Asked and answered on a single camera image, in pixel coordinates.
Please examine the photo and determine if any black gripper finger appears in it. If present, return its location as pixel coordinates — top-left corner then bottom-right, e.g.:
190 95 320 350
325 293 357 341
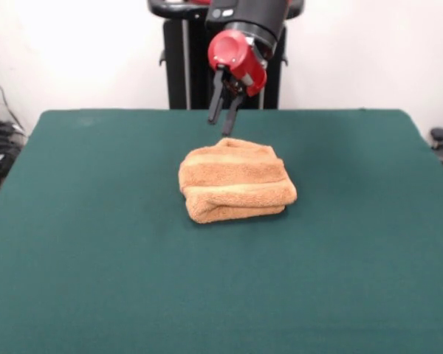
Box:
207 69 227 125
221 90 245 136

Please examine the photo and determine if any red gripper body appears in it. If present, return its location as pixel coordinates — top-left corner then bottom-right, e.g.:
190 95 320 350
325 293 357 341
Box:
207 30 269 98

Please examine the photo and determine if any orange terry towel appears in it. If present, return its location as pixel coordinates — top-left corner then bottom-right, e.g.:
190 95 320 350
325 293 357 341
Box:
178 136 298 224

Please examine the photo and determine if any dark green table cloth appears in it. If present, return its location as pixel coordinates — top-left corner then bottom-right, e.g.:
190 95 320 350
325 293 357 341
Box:
0 108 443 354

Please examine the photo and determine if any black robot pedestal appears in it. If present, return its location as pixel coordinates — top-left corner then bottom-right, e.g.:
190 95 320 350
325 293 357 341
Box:
146 0 304 111

